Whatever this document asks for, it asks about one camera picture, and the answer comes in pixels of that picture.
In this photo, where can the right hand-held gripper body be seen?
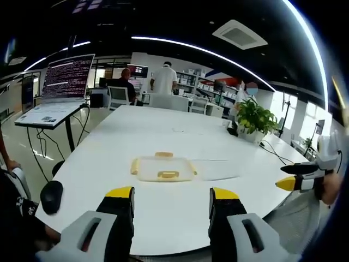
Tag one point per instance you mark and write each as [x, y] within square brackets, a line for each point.
[328, 152]

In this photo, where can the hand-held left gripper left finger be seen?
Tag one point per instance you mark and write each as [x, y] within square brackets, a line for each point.
[81, 232]

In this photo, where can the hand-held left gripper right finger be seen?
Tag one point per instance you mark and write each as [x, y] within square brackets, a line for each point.
[240, 232]

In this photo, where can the clear container with yellow plastic buckles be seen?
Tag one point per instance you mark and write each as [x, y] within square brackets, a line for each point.
[163, 169]

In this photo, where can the person's right hand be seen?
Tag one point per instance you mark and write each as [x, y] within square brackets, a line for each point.
[330, 188]

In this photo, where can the small screen on stand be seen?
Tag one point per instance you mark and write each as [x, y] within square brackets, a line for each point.
[321, 127]

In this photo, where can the grey mesh chair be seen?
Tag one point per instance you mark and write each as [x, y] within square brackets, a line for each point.
[297, 218]

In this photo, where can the black computer mouse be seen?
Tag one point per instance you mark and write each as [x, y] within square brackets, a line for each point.
[51, 197]

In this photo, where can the black tripod stand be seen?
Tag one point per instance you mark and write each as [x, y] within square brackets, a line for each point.
[285, 114]

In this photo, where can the clear plastic sheet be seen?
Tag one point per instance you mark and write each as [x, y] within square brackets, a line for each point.
[218, 170]

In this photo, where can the person's dark clothing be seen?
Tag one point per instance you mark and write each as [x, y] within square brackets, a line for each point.
[16, 223]

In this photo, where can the green potted plant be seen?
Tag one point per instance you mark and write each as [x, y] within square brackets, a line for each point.
[255, 117]

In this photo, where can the white worn device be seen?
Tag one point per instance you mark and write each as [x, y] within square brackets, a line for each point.
[20, 180]

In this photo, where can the ceiling light strip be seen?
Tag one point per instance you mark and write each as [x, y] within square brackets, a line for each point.
[316, 49]
[54, 54]
[207, 53]

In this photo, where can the white standing desk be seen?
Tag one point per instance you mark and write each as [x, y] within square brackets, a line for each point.
[43, 116]

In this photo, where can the white storage shelves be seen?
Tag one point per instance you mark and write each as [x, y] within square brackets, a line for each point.
[207, 86]

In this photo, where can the ceiling air conditioner vent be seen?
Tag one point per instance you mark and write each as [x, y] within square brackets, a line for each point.
[240, 34]

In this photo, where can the open laptop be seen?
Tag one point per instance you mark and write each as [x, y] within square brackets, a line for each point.
[66, 77]

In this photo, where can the background computer monitor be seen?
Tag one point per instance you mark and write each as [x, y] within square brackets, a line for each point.
[138, 71]

